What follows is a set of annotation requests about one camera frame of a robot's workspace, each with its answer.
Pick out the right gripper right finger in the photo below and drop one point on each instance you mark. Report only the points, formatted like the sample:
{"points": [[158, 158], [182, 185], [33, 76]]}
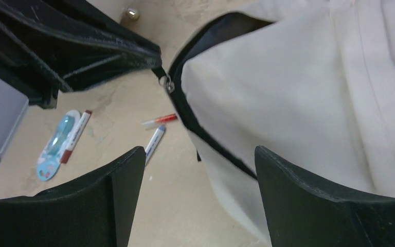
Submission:
{"points": [[304, 209]]}

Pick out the beige canvas student backpack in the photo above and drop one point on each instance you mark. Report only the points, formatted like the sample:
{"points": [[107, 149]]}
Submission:
{"points": [[312, 81]]}

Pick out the blister pack with blue scissors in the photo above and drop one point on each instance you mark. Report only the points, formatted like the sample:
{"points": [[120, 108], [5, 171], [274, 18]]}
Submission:
{"points": [[48, 162]]}

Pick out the purple grey marker pen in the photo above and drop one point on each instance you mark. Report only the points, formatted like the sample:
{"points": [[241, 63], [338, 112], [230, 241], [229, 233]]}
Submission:
{"points": [[154, 141]]}

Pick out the dark red marker pen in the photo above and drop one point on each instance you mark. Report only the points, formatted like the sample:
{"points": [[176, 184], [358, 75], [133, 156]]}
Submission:
{"points": [[75, 137]]}

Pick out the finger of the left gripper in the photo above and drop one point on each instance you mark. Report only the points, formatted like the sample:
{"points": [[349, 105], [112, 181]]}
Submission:
{"points": [[49, 47]]}

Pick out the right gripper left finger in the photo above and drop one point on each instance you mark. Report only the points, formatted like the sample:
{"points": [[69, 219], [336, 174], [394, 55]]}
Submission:
{"points": [[95, 209]]}

